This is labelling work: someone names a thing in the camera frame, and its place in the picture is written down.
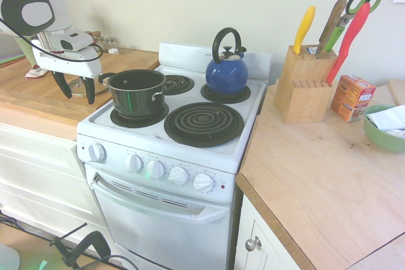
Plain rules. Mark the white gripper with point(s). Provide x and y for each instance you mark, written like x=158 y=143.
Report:
x=72 y=63

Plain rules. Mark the glass pot lid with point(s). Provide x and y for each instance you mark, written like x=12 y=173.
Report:
x=77 y=88

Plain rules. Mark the black cooking pot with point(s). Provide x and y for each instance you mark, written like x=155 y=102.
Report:
x=136 y=102

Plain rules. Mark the red white packet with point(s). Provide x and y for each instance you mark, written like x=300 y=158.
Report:
x=33 y=74

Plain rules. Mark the small clear shaker jar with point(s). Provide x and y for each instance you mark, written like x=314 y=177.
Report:
x=102 y=45

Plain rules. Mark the large black coil burner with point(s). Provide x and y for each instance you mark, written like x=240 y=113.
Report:
x=204 y=124
x=118 y=119

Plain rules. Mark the clear salt shaker jar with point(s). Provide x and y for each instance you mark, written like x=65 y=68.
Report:
x=112 y=47

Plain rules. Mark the green ribbed utensil cup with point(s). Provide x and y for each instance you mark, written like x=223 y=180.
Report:
x=24 y=49

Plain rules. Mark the white stove knob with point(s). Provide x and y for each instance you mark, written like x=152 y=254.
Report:
x=96 y=153
x=178 y=175
x=155 y=169
x=203 y=182
x=133 y=163

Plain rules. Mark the green flat mat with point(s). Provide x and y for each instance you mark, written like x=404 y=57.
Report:
x=9 y=57

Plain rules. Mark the white drawer cabinet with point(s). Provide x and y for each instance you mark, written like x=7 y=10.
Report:
x=38 y=175

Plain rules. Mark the small black coil burner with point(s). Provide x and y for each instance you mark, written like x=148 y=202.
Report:
x=209 y=96
x=180 y=83

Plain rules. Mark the black clamp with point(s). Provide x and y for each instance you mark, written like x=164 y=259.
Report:
x=91 y=241

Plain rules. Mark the white electric stove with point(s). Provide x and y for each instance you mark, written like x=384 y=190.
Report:
x=164 y=229

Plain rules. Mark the white rounded base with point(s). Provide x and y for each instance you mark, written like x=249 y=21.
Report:
x=8 y=257

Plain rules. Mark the wooden knife block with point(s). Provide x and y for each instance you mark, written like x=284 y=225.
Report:
x=303 y=96

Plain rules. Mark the silver cabinet knob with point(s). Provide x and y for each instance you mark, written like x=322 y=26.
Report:
x=251 y=244

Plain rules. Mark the blue tag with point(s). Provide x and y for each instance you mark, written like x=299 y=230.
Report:
x=312 y=50

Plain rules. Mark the white door cabinet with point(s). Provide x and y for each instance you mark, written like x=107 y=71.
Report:
x=262 y=251

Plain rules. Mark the green black kitchen scissors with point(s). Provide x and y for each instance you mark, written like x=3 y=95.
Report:
x=334 y=37

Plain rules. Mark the orange baking soda box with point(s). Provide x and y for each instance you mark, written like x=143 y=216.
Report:
x=351 y=99

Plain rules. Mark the green ceramic bowl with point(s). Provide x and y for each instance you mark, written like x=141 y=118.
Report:
x=379 y=138

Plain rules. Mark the white crumpled paper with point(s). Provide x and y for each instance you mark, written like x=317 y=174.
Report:
x=387 y=118

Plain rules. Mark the wooden cutting board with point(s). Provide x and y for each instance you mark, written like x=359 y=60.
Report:
x=398 y=91

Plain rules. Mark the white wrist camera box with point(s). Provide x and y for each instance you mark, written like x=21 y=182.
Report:
x=79 y=40

